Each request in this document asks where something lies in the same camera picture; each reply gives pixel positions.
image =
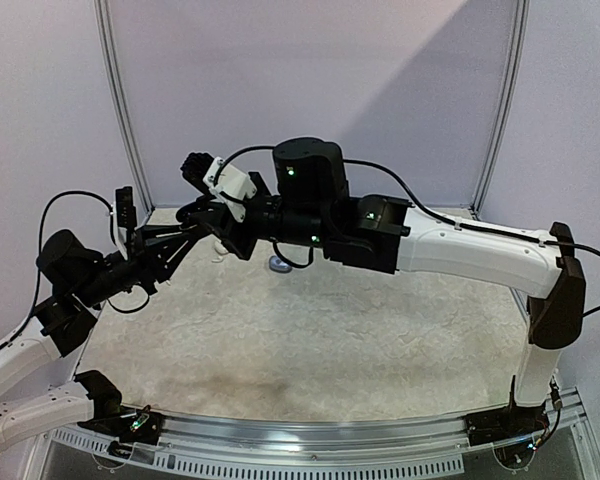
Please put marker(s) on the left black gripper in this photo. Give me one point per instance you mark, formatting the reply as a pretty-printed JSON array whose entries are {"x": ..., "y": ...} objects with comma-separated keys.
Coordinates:
[{"x": 148, "y": 257}]

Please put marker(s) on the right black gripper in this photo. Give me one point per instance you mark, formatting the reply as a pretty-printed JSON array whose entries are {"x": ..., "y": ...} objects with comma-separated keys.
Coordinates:
[{"x": 245, "y": 234}]

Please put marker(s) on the purple earbud charging case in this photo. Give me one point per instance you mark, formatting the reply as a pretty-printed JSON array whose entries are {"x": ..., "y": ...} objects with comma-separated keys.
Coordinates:
[{"x": 277, "y": 265}]

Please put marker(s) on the black earbud case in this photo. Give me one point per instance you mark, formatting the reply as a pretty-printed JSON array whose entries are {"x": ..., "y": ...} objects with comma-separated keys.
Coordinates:
[{"x": 188, "y": 214}]

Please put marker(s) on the white earbud case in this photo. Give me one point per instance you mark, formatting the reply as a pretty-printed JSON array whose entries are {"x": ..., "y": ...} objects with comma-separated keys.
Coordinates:
[{"x": 220, "y": 248}]

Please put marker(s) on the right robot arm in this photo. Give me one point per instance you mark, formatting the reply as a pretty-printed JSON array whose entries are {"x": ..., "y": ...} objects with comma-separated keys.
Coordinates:
[{"x": 312, "y": 207}]

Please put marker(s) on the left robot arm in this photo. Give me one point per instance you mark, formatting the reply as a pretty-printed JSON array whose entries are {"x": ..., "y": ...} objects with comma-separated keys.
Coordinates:
[{"x": 82, "y": 280}]

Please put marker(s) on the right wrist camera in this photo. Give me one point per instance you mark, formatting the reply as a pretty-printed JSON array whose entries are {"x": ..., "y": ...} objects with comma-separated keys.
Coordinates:
[{"x": 216, "y": 178}]

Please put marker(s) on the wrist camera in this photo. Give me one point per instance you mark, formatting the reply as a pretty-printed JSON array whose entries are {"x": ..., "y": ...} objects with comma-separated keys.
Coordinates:
[
  {"x": 216, "y": 178},
  {"x": 123, "y": 220}
]

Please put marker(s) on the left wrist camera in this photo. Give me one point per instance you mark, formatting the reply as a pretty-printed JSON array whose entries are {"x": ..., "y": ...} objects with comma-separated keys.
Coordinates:
[{"x": 123, "y": 220}]

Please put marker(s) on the left aluminium corner post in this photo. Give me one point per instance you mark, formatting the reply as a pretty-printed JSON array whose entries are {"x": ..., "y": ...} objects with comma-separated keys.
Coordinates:
[{"x": 104, "y": 21}]

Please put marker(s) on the aluminium corner post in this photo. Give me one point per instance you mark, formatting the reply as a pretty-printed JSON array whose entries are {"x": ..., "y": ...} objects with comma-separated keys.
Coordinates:
[
  {"x": 505, "y": 99},
  {"x": 104, "y": 21}
]

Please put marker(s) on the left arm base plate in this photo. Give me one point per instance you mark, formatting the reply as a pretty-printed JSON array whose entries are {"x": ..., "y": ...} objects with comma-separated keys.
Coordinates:
[{"x": 129, "y": 426}]

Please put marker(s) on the aluminium front rail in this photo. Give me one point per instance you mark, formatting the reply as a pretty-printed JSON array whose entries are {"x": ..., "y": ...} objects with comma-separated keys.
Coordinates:
[{"x": 438, "y": 447}]

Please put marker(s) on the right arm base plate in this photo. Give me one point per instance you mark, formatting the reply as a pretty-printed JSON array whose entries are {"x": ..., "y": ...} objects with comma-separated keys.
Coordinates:
[{"x": 504, "y": 423}]

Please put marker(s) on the right aluminium corner post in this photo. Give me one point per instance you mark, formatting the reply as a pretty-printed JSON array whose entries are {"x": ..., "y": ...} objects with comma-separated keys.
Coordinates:
[{"x": 505, "y": 99}]

